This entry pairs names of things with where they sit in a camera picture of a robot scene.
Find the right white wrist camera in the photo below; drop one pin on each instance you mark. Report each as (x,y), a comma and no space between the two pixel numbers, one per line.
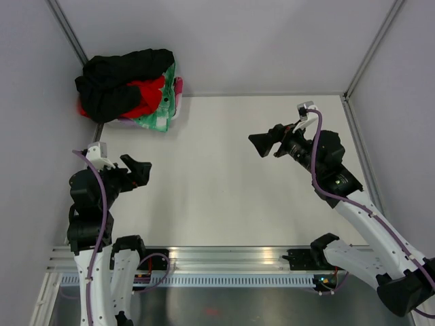
(305,115)

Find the pink white garment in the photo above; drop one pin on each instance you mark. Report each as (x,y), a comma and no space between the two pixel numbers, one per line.
(178,88)

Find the black trousers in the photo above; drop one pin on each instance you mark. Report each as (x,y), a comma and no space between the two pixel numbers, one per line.
(111,71)

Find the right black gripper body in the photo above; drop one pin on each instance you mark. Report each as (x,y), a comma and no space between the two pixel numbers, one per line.
(295,145)

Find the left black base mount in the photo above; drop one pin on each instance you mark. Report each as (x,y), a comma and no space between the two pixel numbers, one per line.
(155,263)

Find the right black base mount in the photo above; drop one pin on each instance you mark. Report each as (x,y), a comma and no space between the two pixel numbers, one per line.
(301,260)

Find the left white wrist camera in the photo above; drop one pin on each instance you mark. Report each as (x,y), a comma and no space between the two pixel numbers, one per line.
(97,155)

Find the green white patterned garment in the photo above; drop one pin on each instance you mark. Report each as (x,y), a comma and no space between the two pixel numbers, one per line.
(161,119)

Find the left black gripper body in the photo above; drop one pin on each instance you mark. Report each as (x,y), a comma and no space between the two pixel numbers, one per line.
(118,181)

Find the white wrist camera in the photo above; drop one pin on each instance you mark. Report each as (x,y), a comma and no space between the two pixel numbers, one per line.
(305,115)
(97,155)

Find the red garment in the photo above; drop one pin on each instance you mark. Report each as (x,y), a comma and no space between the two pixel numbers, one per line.
(130,100)

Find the white slotted cable duct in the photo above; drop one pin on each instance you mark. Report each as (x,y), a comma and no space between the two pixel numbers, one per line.
(229,280)

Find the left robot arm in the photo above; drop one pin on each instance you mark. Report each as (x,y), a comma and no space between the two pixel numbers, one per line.
(106,267)

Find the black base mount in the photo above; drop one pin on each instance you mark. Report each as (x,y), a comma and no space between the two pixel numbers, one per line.
(155,263)
(301,260)

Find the aluminium mounting rail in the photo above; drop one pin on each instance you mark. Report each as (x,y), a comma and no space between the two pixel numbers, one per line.
(229,260)

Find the white laundry basket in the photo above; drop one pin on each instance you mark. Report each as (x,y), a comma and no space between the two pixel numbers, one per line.
(127,122)

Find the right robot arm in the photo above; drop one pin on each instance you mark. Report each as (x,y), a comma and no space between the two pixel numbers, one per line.
(402,276)

